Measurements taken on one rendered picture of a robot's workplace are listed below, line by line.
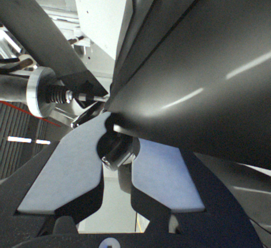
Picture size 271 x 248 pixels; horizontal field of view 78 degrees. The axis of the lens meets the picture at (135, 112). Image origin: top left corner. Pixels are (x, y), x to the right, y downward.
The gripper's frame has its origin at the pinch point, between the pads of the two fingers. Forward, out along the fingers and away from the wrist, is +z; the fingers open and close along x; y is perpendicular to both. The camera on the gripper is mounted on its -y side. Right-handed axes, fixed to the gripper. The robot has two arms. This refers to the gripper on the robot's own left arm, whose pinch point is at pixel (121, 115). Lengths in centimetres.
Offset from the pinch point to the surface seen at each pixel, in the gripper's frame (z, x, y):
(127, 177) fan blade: 20.1, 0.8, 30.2
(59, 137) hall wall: 955, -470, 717
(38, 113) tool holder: 8.2, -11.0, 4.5
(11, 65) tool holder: 14.8, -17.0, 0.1
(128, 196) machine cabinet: 420, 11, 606
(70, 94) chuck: 10.8, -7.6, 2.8
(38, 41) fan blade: 20.0, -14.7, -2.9
